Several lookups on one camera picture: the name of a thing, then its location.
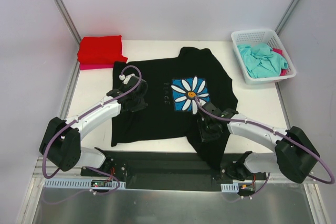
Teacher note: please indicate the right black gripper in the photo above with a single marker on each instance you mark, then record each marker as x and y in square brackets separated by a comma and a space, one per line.
[207, 130]

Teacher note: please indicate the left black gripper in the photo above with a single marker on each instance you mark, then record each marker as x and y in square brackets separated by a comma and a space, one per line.
[137, 100]

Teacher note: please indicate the black daisy print t-shirt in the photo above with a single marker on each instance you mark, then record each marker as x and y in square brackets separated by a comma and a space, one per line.
[171, 112]

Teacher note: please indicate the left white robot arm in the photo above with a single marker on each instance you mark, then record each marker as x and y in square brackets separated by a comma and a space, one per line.
[61, 143]

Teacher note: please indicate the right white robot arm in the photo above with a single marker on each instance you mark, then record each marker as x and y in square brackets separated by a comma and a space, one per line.
[290, 151]

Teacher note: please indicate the folded red t-shirt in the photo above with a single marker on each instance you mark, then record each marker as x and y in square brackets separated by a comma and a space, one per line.
[104, 50]

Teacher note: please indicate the folded pink t-shirt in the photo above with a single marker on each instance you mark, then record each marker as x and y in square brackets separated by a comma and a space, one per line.
[83, 66]

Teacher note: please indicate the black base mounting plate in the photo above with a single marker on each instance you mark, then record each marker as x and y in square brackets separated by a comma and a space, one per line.
[167, 171]

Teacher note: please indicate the crumpled teal t-shirt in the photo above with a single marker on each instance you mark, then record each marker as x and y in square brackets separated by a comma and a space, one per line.
[260, 61]

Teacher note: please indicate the crumpled pink t-shirt in basket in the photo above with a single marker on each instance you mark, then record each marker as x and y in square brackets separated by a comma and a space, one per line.
[283, 70]

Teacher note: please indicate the white plastic basket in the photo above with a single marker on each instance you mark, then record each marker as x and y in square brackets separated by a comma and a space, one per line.
[254, 37]

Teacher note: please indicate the right white cable duct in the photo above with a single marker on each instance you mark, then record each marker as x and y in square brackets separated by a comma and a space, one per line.
[230, 188]

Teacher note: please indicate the white cable duct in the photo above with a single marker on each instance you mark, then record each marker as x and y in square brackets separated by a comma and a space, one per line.
[71, 183]
[230, 188]

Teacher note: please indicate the left white cable duct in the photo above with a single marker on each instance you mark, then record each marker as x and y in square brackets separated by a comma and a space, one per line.
[71, 183]

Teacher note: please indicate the left aluminium frame post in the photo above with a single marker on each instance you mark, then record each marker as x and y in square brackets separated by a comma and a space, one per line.
[68, 20]

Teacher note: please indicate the aluminium frame post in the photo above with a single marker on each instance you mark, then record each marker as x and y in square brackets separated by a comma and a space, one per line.
[68, 20]
[286, 16]

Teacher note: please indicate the aluminium front rail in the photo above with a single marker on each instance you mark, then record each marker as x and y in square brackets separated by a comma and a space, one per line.
[50, 168]

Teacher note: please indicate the right aluminium frame post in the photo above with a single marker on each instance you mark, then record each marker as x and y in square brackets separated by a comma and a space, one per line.
[286, 16]

